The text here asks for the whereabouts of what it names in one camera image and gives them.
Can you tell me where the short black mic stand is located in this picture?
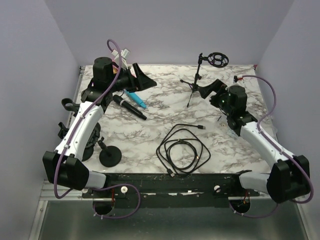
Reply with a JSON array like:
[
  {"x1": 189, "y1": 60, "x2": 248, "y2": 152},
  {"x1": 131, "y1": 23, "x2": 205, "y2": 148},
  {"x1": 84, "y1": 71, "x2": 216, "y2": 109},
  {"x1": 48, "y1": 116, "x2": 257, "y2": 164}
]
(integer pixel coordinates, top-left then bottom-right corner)
[{"x1": 57, "y1": 122, "x2": 94, "y2": 162}]

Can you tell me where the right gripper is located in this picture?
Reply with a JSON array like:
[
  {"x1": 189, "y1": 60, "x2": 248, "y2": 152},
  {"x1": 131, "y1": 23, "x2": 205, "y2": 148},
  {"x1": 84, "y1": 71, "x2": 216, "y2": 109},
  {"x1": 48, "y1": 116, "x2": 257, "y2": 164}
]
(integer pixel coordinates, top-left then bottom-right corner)
[{"x1": 199, "y1": 78, "x2": 233, "y2": 116}]

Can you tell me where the blue microphone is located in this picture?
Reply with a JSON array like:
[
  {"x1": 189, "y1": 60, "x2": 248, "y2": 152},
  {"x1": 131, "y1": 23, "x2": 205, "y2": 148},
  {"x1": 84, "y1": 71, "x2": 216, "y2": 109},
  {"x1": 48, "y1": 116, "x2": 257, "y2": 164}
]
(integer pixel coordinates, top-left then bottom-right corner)
[{"x1": 124, "y1": 90, "x2": 147, "y2": 109}]

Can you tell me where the shock mount mic stand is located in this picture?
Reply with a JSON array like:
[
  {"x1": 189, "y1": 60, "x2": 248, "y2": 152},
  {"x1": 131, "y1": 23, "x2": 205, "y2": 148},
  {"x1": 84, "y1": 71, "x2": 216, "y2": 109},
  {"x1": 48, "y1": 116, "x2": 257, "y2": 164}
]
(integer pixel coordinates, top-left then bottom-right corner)
[{"x1": 91, "y1": 123, "x2": 122, "y2": 168}]

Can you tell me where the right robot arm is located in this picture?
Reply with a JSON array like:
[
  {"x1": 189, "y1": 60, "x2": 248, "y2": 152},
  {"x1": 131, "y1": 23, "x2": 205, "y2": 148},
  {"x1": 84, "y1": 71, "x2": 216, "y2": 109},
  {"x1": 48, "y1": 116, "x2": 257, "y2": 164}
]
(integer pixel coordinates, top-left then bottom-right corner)
[{"x1": 198, "y1": 79, "x2": 313, "y2": 204}]

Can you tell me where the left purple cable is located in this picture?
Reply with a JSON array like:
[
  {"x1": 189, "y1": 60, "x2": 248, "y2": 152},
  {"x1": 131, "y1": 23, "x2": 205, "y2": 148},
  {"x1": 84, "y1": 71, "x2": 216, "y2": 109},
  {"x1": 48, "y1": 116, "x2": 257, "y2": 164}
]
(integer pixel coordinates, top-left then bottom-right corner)
[{"x1": 53, "y1": 39, "x2": 123, "y2": 200}]

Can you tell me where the black tripod mic stand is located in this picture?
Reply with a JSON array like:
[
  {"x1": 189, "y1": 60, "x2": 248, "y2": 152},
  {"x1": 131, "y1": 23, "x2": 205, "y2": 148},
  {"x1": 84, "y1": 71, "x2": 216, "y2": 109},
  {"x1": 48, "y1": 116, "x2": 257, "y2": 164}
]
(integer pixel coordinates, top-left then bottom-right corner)
[{"x1": 180, "y1": 52, "x2": 229, "y2": 108}]

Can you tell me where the clear plastic parts box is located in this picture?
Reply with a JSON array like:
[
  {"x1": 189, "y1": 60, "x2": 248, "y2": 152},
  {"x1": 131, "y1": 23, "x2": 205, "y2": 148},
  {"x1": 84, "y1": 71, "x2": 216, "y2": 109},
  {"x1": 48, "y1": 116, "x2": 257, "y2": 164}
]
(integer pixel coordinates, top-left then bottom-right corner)
[{"x1": 217, "y1": 115, "x2": 239, "y2": 140}]

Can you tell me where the tall black mic stand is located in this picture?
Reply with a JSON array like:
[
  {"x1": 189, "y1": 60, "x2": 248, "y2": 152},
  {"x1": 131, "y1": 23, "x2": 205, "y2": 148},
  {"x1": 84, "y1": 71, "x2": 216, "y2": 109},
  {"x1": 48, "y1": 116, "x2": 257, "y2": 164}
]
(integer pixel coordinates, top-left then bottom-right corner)
[{"x1": 61, "y1": 98, "x2": 80, "y2": 117}]

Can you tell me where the black usb cable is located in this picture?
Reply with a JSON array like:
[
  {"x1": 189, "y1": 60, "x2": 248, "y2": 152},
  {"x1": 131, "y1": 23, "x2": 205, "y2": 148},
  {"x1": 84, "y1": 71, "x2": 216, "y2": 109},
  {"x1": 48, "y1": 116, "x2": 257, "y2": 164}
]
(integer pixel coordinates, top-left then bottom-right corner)
[{"x1": 155, "y1": 123, "x2": 212, "y2": 178}]

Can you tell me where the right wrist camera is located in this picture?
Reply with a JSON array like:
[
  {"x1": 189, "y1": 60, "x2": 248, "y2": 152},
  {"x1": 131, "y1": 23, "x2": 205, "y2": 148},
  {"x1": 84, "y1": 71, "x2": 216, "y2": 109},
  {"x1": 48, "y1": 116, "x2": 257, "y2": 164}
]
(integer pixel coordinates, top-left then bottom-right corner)
[{"x1": 233, "y1": 75, "x2": 243, "y2": 83}]

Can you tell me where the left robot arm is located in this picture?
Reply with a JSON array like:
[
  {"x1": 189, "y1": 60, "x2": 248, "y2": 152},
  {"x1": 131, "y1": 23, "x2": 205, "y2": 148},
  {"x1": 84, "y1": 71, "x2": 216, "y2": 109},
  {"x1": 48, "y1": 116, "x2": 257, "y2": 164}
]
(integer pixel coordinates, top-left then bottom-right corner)
[{"x1": 42, "y1": 57, "x2": 157, "y2": 198}]

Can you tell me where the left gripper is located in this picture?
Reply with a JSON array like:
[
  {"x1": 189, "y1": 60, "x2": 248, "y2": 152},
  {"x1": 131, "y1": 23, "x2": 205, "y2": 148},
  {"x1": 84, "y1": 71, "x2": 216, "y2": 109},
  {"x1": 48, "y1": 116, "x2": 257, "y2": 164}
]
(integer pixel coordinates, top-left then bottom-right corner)
[{"x1": 107, "y1": 63, "x2": 157, "y2": 93}]

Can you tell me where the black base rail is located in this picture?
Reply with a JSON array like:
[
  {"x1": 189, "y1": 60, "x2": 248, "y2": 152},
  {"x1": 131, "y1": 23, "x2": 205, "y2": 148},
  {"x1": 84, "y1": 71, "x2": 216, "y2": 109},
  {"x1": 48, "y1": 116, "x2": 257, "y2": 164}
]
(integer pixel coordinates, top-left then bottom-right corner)
[{"x1": 82, "y1": 173, "x2": 260, "y2": 209}]

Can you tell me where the black condenser microphone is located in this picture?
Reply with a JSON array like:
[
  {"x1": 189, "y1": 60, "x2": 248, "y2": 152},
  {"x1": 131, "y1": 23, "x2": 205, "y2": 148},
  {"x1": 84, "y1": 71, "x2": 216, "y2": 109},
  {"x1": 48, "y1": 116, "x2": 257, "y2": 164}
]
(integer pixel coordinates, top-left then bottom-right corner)
[{"x1": 113, "y1": 94, "x2": 147, "y2": 120}]

